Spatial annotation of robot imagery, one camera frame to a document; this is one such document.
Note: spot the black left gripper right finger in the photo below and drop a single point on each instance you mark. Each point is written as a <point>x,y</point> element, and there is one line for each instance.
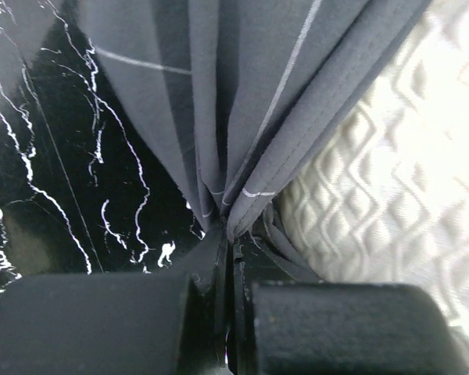
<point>288,321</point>

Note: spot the grey checked pillowcase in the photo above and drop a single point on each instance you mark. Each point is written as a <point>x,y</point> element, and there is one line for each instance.
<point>234,97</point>

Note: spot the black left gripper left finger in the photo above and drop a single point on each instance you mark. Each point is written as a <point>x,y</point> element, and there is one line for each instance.
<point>170,322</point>

